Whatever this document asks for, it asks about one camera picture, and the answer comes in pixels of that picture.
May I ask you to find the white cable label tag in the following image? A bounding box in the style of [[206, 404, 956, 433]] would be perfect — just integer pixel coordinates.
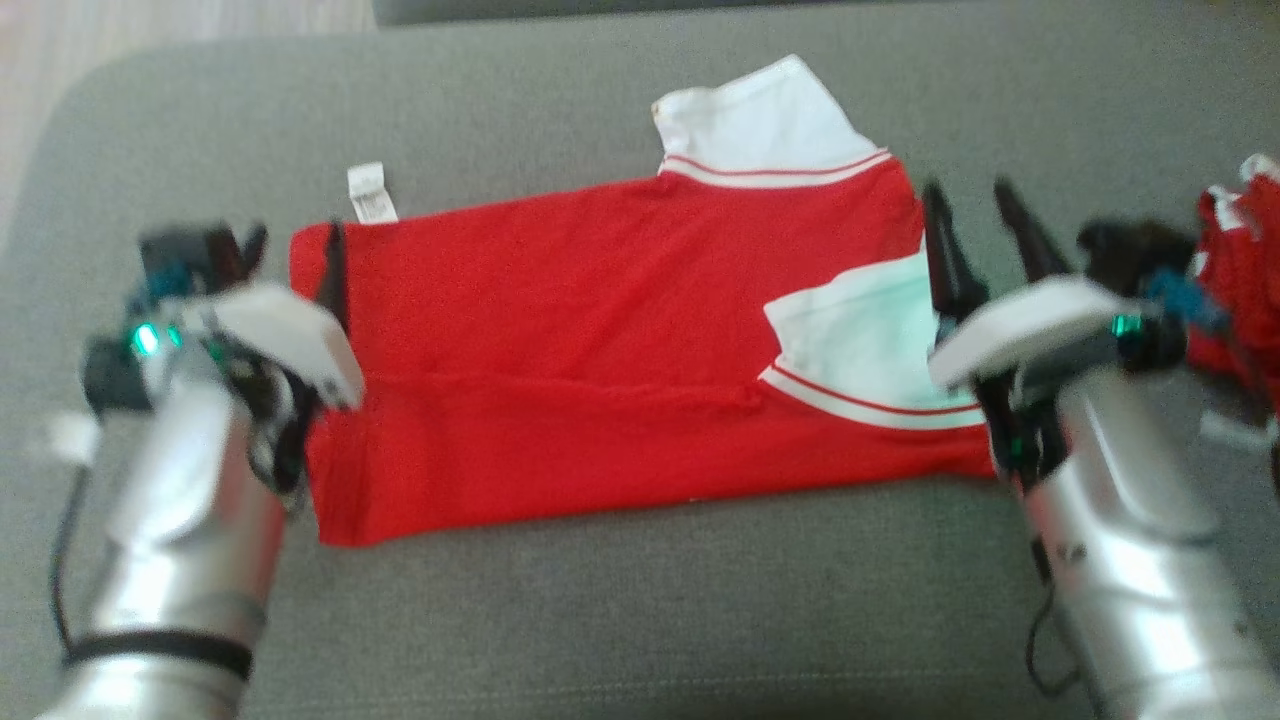
[[45, 412, 104, 466]]

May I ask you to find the grey sofa seat cushion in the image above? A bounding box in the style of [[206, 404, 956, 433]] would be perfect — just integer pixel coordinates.
[[0, 0, 1280, 720]]

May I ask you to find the grey sofa back cushion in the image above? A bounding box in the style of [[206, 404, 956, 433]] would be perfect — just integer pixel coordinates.
[[372, 0, 901, 28]]

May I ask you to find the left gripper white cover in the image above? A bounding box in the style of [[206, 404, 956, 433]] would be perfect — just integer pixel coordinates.
[[82, 222, 366, 491]]

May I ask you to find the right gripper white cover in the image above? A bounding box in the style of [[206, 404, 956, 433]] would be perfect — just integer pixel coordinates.
[[920, 177, 1186, 476]]

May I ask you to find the red white sports shirt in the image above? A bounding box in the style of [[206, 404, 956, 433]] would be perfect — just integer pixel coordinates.
[[1188, 152, 1280, 411], [288, 53, 1001, 549]]

